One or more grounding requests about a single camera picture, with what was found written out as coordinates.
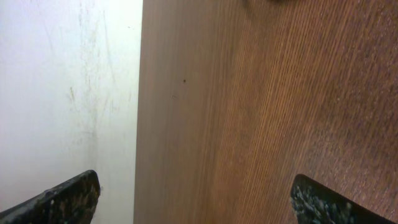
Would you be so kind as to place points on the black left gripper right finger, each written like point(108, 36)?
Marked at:
point(313, 202)

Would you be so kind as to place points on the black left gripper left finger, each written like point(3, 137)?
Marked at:
point(73, 201)

